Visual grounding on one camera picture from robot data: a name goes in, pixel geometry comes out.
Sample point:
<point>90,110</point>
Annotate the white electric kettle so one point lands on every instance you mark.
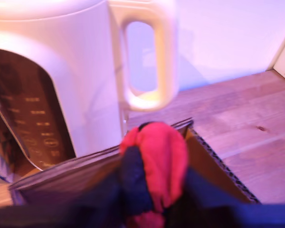
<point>85,71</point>

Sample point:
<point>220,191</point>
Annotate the cardboard dice tower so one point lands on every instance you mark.
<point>209,161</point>

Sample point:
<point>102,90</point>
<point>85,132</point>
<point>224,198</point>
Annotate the red and black footbag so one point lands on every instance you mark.
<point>161,161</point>

